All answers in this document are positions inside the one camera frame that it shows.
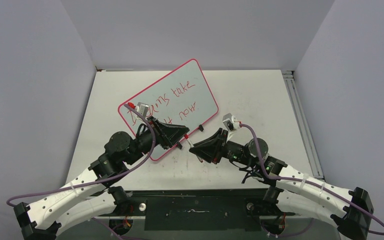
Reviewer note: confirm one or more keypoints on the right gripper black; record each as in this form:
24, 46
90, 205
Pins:
205, 148

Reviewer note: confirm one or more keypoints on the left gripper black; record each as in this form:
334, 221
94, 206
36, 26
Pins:
175, 132

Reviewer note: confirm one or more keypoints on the white marker pen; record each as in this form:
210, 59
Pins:
191, 148

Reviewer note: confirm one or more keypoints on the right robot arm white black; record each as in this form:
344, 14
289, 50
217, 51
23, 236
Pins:
350, 211

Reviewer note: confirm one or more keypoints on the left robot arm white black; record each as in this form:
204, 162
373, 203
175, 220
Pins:
93, 193

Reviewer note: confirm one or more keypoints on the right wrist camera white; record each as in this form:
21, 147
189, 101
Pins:
232, 125

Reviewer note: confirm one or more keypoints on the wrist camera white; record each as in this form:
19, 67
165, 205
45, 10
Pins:
138, 111
232, 125

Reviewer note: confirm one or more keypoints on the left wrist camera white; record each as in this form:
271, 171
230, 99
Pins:
138, 111

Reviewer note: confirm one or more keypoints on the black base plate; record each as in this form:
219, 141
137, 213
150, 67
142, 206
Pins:
195, 210

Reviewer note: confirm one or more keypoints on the aluminium front rail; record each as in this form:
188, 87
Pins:
318, 207

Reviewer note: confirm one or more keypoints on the aluminium side rail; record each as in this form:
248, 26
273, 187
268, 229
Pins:
305, 132

